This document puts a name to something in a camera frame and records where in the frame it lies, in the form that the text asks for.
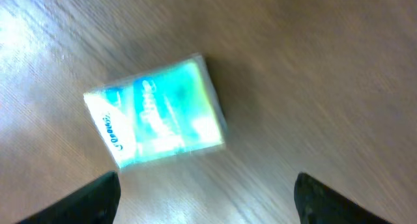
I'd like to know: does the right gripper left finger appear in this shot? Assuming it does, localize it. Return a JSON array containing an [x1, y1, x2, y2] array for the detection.
[[18, 171, 121, 224]]

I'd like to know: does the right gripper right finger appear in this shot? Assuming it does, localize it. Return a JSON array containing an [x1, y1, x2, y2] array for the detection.
[[294, 173, 391, 224]]

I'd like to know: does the small teal tissue pack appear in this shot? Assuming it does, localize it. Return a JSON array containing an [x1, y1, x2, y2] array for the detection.
[[83, 53, 225, 170]]

